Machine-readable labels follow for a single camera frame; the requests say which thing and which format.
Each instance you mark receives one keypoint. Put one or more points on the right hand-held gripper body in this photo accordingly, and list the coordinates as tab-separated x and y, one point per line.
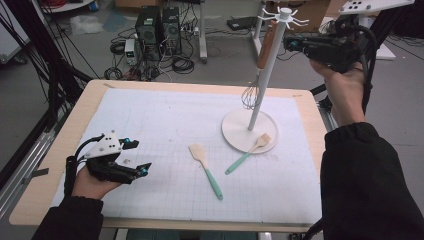
336	50

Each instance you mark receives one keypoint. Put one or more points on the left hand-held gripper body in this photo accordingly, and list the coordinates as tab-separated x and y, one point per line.
103	146

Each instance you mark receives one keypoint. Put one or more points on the white utensil rack stand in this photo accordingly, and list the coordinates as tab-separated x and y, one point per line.
264	87

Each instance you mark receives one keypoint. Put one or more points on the person's left hand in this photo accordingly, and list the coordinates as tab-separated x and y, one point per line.
88	188

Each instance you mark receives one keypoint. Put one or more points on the person's right hand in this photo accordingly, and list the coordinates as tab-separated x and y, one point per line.
346	96

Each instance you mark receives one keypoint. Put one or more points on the white grid mat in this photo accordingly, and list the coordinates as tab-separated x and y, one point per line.
160	126

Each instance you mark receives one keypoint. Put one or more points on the white desk leg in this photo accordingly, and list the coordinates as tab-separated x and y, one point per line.
257	36
203	33

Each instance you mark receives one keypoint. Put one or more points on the white board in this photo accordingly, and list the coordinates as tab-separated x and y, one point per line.
386	54

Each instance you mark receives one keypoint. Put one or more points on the black flat box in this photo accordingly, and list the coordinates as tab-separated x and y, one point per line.
241	22

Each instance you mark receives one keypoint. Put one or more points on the white power supply unit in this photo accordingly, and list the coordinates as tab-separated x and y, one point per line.
130	51

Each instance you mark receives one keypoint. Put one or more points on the black computer tower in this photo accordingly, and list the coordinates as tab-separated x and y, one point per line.
148	31
171	31

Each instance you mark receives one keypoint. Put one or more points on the clear plastic bag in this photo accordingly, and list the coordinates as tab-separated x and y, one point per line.
86	24

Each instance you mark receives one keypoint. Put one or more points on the white cabinet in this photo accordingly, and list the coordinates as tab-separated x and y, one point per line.
10	36

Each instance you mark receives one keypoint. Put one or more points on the round white table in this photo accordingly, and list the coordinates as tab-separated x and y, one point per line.
66	6

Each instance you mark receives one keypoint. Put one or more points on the aluminium rail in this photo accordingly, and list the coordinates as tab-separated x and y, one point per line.
26	166
324	116

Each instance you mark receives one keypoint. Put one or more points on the grey metal bracket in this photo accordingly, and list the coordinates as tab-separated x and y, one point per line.
40	172

